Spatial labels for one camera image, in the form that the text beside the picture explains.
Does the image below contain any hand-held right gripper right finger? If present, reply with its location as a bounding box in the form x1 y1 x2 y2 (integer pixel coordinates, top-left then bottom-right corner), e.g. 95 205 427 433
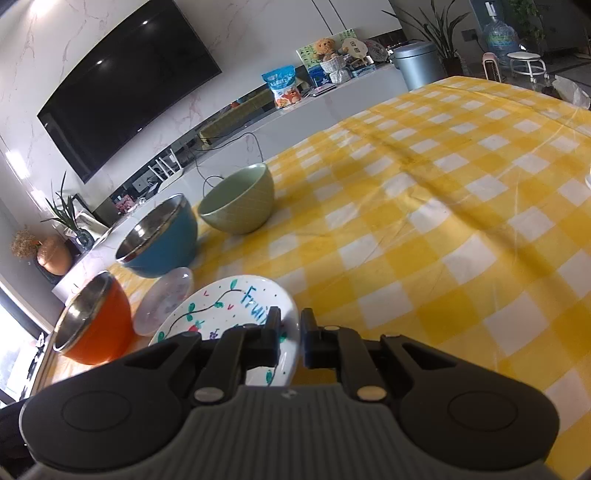
300 308 462 400

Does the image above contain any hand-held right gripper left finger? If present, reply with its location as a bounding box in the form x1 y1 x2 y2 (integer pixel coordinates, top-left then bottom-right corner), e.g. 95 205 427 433
122 305 283 405

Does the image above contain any white painted plate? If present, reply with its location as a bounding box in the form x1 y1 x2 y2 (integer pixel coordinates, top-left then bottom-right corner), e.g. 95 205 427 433
148 274 301 387

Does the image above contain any blue steel-lined bowl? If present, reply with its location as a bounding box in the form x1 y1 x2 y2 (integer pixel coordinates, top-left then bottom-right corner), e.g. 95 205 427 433
115 194 199 279

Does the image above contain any orange steel-lined bowl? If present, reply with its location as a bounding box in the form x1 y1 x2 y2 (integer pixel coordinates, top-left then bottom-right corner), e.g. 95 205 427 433
52 271 136 365

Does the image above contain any clear plastic plate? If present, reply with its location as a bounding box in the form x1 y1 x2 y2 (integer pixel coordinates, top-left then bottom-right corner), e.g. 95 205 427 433
133 267 195 336

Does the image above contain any green ceramic bowl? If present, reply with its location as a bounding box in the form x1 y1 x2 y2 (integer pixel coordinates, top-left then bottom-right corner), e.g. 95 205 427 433
198 162 276 234

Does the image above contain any yellow checkered tablecloth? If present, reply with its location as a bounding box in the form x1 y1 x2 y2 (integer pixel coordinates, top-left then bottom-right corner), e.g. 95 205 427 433
44 75 591 480

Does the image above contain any white router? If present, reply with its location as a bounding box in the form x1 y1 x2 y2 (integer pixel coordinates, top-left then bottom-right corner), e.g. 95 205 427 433
148 150 185 185

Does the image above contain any orange round vase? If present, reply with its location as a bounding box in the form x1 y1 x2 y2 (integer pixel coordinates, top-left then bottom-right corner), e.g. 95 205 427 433
37 235 74 276

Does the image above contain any white low television cabinet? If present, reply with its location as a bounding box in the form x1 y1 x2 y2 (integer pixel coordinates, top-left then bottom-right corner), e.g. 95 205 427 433
51 64 411 301

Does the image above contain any green plant in glass vase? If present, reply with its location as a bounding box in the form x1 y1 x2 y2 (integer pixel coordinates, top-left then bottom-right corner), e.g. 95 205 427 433
41 173 95 252

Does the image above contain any blue snack bag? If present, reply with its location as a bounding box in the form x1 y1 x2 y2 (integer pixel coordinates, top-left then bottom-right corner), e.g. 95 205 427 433
262 66 303 110

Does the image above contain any dried flower bunch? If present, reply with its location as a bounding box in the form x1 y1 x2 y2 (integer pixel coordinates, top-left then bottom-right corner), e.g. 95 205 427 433
11 226 40 264

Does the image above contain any green painted card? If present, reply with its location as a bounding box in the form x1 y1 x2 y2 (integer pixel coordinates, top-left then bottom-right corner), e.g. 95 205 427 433
295 28 356 70

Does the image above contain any grey round trash can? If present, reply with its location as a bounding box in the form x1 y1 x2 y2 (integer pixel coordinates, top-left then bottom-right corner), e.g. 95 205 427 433
392 41 450 92

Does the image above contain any round paper fan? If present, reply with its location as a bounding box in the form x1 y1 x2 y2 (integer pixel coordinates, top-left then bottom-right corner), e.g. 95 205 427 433
342 37 368 61

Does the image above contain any pink small heater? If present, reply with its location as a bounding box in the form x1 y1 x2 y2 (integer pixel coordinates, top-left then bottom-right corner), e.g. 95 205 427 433
482 52 508 83

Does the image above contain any tall potted plant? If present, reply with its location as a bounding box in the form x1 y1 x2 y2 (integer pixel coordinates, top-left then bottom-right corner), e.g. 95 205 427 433
383 0 472 77

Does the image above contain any white round stool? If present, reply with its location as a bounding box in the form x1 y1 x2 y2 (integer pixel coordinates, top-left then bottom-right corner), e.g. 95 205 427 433
507 52 549 84

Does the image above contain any white plastic bag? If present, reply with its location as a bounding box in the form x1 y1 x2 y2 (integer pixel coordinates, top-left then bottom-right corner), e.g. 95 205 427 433
551 76 591 110

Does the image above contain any black cable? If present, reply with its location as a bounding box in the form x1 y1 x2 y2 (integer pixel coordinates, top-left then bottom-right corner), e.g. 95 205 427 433
196 132 266 197

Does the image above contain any black wall television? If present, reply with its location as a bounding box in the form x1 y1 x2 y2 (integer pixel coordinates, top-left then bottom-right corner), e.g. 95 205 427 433
37 0 222 184

